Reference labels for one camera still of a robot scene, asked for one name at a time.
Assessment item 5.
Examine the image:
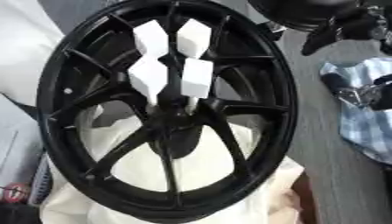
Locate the person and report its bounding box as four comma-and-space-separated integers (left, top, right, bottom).
0, 0, 67, 187

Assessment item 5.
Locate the black round object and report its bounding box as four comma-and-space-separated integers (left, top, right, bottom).
246, 0, 371, 32

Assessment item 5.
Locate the red object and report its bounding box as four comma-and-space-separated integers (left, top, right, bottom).
0, 182, 31, 204

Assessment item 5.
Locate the white cloth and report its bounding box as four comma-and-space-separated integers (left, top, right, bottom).
38, 104, 306, 224

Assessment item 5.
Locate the black spoked wheel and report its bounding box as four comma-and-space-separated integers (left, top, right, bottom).
35, 0, 300, 224

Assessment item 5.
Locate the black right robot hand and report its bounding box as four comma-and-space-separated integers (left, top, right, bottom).
300, 5, 392, 57

